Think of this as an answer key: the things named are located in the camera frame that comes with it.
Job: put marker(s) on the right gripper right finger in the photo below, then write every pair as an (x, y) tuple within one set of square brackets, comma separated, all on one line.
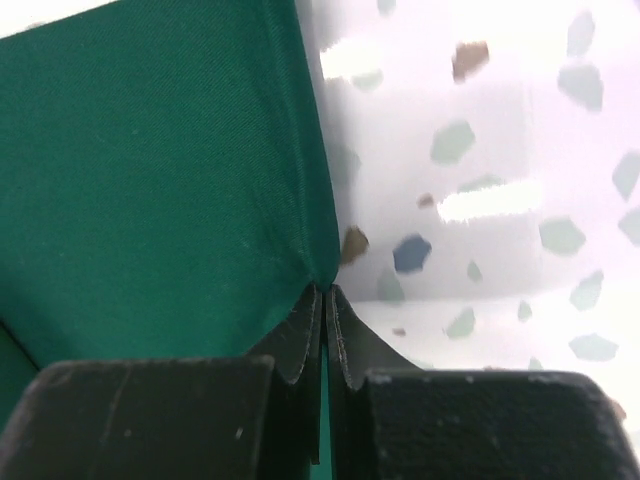
[(390, 419)]

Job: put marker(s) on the dark green surgical cloth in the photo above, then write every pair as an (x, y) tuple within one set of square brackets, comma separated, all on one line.
[(165, 192)]

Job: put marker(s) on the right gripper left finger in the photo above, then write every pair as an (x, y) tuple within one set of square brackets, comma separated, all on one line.
[(254, 416)]

